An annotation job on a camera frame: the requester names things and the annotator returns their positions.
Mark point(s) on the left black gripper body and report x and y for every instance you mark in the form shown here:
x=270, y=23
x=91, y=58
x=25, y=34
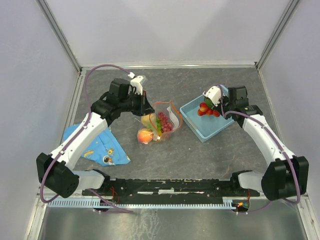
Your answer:
x=134, y=103

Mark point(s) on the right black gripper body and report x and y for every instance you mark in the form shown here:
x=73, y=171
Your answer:
x=224, y=101

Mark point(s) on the yellow lemon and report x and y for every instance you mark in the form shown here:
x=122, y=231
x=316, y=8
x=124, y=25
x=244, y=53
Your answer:
x=145, y=120

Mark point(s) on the red yellow strawberry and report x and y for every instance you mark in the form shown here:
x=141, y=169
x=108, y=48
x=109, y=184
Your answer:
x=203, y=107
x=216, y=113
x=209, y=112

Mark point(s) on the clear zip top bag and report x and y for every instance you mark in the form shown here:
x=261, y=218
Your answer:
x=169, y=110

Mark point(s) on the purple grapes bunch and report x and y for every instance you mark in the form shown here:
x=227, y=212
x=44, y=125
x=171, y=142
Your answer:
x=167, y=126

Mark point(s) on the orange peach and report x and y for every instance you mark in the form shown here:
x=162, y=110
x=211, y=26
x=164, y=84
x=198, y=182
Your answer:
x=145, y=136

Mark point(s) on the light blue plastic basket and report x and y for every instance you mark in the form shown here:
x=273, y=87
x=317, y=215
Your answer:
x=205, y=126

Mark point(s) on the green grapes bunch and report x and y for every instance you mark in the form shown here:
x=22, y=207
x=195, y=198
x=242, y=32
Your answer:
x=155, y=125

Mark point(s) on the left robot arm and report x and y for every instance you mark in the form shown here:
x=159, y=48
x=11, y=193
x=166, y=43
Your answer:
x=56, y=169

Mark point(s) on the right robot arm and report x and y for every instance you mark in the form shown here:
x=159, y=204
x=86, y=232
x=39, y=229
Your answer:
x=286, y=175

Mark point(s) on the blue patterned cloth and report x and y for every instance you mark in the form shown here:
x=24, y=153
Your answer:
x=105, y=150

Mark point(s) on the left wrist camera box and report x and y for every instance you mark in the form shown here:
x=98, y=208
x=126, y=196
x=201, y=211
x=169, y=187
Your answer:
x=137, y=81

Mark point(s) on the aluminium frame back rail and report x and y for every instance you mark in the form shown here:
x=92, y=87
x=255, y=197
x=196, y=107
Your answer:
x=188, y=66

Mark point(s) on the aluminium frame right post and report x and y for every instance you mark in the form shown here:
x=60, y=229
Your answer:
x=277, y=32

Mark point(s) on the aluminium frame post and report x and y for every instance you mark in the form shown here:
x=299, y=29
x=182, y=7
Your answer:
x=277, y=32
x=47, y=12

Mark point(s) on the aluminium frame left post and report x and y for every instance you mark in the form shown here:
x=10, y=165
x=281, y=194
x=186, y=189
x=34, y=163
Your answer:
x=47, y=12

